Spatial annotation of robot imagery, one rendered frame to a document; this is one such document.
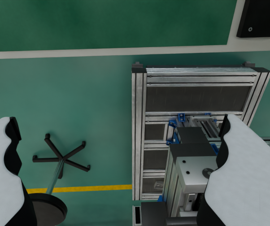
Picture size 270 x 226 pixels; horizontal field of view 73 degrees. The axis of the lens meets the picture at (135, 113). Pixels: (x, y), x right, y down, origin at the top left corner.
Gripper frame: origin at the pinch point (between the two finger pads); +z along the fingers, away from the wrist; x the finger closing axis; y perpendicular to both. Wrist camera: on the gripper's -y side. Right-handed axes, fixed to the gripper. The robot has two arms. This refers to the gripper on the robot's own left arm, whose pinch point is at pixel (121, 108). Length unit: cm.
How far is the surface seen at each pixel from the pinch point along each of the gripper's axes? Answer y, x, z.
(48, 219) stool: 123, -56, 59
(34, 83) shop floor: 45, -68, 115
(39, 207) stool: 108, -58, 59
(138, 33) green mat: 1.1, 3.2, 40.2
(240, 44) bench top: 4, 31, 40
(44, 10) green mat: -4.1, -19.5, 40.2
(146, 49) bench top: 5.2, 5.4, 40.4
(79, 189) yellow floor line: 169, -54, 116
